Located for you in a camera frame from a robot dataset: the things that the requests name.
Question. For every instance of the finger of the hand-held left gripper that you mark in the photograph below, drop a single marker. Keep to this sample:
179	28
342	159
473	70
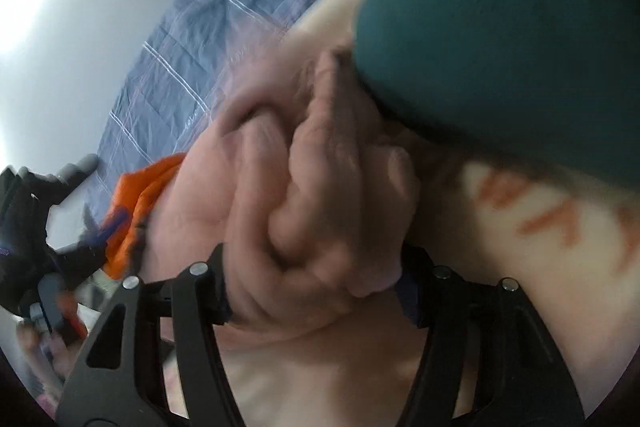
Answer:
107	232
75	177

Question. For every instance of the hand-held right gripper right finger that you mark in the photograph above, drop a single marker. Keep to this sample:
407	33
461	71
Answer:
407	302

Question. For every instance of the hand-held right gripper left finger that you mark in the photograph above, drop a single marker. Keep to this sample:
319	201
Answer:
220	289

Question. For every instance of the orange jacket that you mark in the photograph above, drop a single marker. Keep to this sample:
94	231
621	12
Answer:
142	202

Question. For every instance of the fluffy pink and white blanket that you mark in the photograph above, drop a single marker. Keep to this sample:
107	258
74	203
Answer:
525	267

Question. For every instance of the blue checked bed sheet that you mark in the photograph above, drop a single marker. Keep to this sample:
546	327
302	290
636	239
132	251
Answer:
210	57

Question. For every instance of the dark teal garment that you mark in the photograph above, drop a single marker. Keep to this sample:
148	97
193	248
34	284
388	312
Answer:
490	22

